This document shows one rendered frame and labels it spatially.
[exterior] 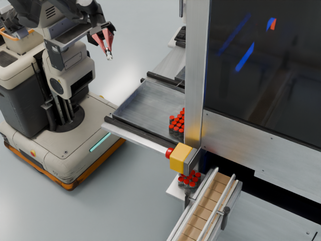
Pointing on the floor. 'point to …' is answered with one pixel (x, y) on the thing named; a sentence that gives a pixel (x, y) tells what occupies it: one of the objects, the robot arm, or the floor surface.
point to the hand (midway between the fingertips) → (107, 50)
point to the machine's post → (196, 72)
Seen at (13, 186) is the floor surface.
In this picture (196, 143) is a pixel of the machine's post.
